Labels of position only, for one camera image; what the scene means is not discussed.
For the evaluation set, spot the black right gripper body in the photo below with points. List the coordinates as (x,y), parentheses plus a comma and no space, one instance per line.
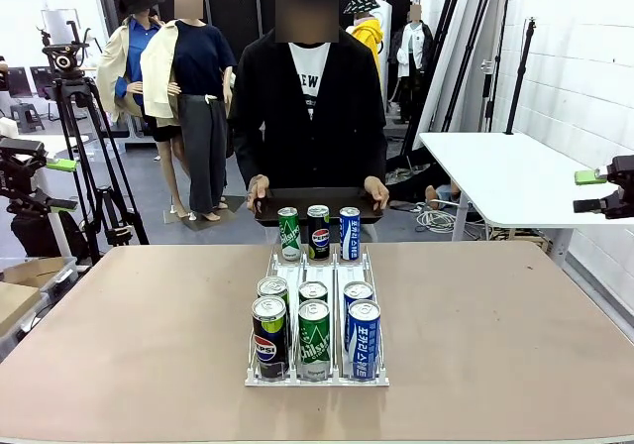
(625,186)

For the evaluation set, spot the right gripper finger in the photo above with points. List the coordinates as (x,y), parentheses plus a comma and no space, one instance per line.
(589,177)
(589,206)

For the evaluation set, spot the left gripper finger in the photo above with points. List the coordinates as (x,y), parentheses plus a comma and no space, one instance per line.
(25,147)
(44,205)

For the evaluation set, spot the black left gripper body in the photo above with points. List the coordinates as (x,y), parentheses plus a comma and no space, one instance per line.
(15,179)

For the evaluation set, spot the dark brown serving tray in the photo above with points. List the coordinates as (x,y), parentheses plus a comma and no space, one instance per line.
(322,197)

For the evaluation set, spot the green Chilsung cider can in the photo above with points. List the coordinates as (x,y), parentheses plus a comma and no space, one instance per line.
(288,238)
(313,293)
(314,345)

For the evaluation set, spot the person's right forearm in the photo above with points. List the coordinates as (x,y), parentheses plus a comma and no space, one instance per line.
(247,156)

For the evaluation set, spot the person's left forearm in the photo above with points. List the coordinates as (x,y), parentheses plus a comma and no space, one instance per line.
(374,151)

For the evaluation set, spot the person in black cardigan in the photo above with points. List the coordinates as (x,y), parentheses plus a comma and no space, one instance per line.
(282,117)

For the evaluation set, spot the person's left hand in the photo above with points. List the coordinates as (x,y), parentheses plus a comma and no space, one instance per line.
(376,188)

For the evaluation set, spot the person's right hand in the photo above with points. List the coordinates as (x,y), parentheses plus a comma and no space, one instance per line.
(257,188)

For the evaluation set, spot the black backpack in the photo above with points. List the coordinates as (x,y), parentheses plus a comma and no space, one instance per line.
(34,236)

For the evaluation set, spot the small white side table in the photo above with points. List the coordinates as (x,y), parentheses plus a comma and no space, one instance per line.
(59,143)

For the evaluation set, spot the grey step stool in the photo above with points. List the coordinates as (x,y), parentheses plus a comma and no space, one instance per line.
(27,109)

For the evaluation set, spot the dark computer monitor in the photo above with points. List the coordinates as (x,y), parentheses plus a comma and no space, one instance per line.
(42,79)
(19,82)

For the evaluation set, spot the open cardboard box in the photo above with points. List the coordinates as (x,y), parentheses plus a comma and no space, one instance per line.
(34,271)

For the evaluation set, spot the large white side table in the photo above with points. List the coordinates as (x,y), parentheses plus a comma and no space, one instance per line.
(520,181)

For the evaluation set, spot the clear plastic storage bin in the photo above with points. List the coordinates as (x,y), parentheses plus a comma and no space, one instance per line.
(25,327)
(64,283)

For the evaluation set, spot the flat brown cardboard sheet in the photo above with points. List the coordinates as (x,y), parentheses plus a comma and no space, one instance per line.
(15,302)

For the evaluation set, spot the black light stand pole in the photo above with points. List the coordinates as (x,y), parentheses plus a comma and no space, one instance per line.
(520,77)

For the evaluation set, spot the mannequin in blue shirt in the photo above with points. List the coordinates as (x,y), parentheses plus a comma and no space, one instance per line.
(136,42)

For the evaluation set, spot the dark clothed figure on floor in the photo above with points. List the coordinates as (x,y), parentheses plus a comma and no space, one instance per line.
(421,176)

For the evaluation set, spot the leaning black stand pole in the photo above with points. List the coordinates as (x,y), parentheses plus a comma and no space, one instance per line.
(446,18)
(473,42)

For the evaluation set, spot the mannequin in navy top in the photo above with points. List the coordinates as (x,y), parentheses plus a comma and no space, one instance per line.
(198,52)

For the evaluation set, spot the blue Pocari Sweat can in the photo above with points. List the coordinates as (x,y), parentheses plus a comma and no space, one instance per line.
(349,236)
(357,291)
(364,350)

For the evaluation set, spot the black Pepsi can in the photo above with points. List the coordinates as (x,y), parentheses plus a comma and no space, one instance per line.
(270,350)
(273,288)
(318,236)

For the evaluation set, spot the mannequin in yellow hoodie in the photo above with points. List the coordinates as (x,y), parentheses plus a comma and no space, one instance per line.
(369,35)

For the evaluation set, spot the clear acrylic can rack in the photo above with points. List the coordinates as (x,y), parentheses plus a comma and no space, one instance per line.
(317,271)

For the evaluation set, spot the patterned black bucket hat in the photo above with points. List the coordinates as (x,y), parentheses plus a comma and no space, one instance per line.
(361,0)

